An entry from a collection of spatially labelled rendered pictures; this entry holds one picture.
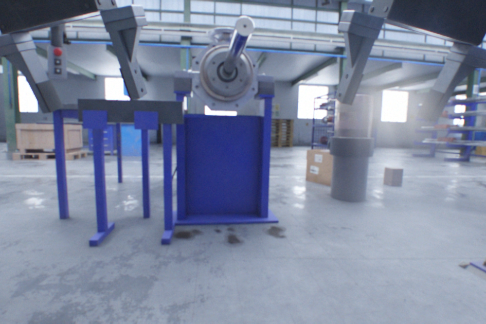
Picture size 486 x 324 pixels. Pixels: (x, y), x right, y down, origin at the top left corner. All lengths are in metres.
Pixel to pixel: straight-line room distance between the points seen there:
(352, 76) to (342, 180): 2.51
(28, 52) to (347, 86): 0.41
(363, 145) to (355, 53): 2.45
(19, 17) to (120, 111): 1.36
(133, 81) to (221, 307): 0.96
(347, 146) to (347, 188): 0.43
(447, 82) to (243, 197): 1.85
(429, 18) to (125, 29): 0.34
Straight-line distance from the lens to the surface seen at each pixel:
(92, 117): 1.77
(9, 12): 0.41
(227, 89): 1.79
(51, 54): 1.35
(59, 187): 2.35
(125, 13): 0.34
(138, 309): 1.20
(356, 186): 2.85
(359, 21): 0.34
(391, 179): 3.99
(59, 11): 0.37
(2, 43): 0.44
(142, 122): 1.68
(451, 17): 0.39
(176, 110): 1.66
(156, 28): 8.46
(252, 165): 2.09
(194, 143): 2.04
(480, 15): 0.41
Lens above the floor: 0.69
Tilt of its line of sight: 7 degrees down
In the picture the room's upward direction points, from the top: 1 degrees clockwise
